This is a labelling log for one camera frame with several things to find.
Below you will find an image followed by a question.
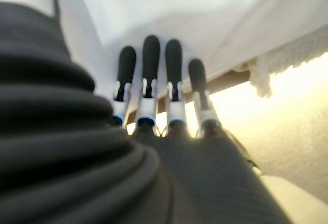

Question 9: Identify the white duvet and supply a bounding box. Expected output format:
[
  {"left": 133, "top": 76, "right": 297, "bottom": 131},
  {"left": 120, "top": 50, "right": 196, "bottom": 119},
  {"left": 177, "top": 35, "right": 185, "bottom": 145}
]
[{"left": 52, "top": 0, "right": 328, "bottom": 99}]

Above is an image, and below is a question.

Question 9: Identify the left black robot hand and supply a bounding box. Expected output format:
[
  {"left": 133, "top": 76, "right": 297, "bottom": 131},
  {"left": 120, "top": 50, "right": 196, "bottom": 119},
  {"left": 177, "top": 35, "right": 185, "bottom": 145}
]
[{"left": 0, "top": 0, "right": 294, "bottom": 224}]

